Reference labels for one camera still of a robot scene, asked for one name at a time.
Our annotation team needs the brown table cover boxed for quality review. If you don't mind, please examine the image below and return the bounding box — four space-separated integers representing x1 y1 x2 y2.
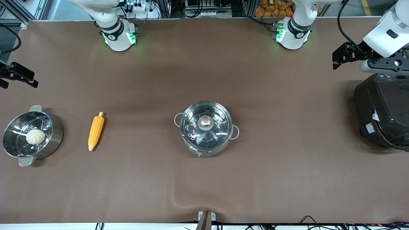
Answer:
0 17 409 225

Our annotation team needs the black rice cooker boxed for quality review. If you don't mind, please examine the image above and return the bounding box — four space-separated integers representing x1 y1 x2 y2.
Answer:
354 73 409 151

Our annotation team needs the glass pot lid copper knob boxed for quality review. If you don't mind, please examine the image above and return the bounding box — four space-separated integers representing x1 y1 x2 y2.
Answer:
179 101 233 150

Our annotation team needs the grey metal camera bracket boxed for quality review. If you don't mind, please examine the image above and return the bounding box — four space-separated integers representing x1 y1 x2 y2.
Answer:
198 211 217 230

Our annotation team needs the grey electric cooking pot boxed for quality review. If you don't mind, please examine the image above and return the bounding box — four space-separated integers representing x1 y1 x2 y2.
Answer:
174 101 240 157

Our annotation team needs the white steamed bun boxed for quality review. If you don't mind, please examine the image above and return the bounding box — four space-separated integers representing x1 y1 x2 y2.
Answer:
26 129 46 145

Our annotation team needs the stainless steel steamer pot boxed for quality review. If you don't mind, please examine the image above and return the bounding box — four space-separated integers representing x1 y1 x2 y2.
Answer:
2 105 65 167

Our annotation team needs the white power strip with plugs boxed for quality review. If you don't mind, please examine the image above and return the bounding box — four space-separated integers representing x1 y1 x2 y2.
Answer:
125 1 147 12

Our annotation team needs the yellow corn cob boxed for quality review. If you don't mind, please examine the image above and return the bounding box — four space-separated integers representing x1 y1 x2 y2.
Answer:
88 111 105 152

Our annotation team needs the aluminium frame profile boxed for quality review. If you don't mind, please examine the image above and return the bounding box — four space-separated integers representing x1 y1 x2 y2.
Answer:
0 0 49 30

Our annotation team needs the bag of orange breads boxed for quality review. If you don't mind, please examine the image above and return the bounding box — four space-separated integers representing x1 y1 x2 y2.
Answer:
254 0 321 18

